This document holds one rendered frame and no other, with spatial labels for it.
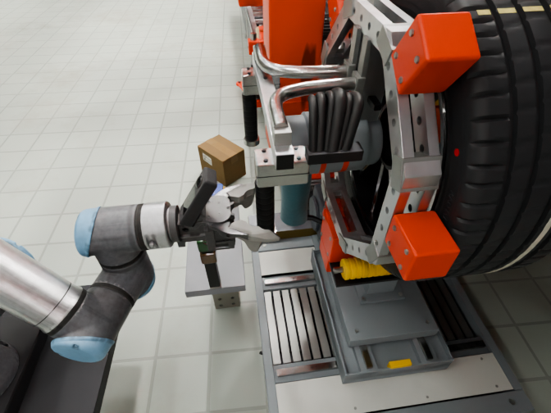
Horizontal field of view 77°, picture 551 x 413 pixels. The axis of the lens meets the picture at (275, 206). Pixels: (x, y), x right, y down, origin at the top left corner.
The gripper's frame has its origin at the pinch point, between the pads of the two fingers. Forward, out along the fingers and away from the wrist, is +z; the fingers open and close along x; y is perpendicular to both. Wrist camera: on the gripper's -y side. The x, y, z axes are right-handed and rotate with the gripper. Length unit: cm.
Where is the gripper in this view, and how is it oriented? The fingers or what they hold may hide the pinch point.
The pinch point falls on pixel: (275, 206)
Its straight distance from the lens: 67.3
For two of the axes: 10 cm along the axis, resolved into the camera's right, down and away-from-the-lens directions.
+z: 9.9, -0.9, 1.0
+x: 1.3, 7.0, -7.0
